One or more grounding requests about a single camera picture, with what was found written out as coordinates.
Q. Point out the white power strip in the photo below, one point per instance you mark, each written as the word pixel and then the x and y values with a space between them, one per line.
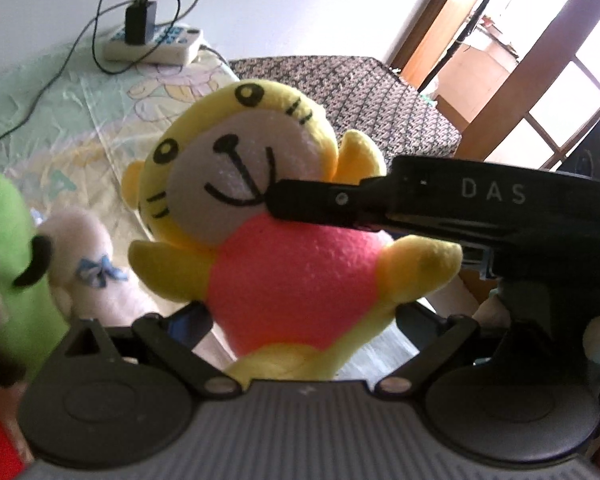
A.
pixel 170 42

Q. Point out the dark patterned blanket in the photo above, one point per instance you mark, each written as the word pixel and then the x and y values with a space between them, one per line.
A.
pixel 380 110

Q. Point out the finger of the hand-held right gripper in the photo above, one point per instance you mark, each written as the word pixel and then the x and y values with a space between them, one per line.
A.
pixel 320 202

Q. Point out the beige cabinet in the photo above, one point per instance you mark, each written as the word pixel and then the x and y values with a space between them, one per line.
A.
pixel 472 80

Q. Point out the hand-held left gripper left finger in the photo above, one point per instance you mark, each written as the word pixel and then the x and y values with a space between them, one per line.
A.
pixel 192 322

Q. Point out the wooden glazed door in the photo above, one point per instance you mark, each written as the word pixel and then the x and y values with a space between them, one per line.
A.
pixel 530 60

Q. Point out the white plush toy blue bow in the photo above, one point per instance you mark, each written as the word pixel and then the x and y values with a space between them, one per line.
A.
pixel 75 240

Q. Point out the black charger plug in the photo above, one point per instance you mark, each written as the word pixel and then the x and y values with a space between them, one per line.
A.
pixel 139 22

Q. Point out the wooden door frame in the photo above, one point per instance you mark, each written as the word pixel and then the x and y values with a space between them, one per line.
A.
pixel 430 20

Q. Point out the yellow tiger plush toy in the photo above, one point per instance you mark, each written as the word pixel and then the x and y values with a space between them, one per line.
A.
pixel 280 270

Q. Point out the green plush toy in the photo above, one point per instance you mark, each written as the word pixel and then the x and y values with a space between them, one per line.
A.
pixel 10 240

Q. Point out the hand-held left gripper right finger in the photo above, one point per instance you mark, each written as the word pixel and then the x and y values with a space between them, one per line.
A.
pixel 420 322

